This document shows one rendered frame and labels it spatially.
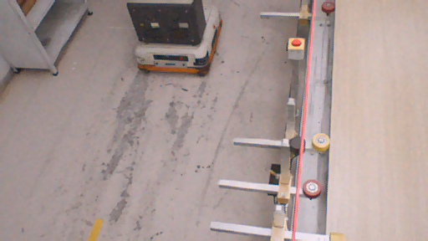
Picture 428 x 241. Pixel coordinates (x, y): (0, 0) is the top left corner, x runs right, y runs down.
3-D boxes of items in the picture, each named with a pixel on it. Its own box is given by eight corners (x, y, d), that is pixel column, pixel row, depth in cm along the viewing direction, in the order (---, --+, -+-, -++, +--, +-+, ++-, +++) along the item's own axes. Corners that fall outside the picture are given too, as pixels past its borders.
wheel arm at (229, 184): (219, 189, 194) (217, 184, 190) (220, 182, 196) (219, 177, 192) (315, 200, 184) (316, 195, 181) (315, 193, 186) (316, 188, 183)
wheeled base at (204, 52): (209, 76, 349) (204, 54, 330) (138, 72, 363) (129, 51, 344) (223, 23, 389) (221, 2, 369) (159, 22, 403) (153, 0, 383)
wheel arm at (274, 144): (233, 146, 209) (233, 141, 205) (235, 141, 211) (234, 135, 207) (323, 154, 199) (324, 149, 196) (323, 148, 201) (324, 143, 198)
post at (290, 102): (286, 161, 218) (286, 103, 181) (286, 156, 220) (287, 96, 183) (292, 162, 217) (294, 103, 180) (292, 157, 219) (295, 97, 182)
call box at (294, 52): (287, 60, 194) (287, 48, 188) (288, 50, 198) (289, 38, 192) (303, 61, 192) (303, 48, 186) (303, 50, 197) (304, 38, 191)
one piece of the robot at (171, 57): (196, 63, 339) (194, 55, 333) (148, 60, 349) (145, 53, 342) (196, 60, 341) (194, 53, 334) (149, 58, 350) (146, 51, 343)
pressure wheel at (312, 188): (301, 206, 186) (302, 193, 177) (302, 190, 191) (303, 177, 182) (319, 207, 184) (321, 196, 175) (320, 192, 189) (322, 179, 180)
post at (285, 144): (281, 201, 200) (280, 144, 162) (282, 194, 202) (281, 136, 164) (287, 202, 199) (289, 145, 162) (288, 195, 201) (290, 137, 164)
